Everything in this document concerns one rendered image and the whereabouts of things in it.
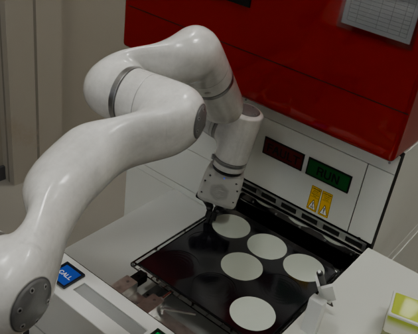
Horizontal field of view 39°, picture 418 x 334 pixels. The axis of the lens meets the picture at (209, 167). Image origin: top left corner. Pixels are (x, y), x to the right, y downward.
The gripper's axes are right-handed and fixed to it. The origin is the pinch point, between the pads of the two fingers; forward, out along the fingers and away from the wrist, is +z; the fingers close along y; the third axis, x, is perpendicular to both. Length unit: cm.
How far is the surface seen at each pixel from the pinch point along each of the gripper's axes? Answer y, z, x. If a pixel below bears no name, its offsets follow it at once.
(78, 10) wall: -98, 22, 162
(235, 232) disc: 7.4, 1.0, -2.5
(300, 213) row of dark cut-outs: 21.6, -7.2, 3.2
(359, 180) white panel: 29.9, -24.5, -2.1
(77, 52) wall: -95, 45, 162
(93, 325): -14, -2, -48
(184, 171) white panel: -11.6, 3.9, 21.6
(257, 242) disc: 13.3, 0.2, -4.3
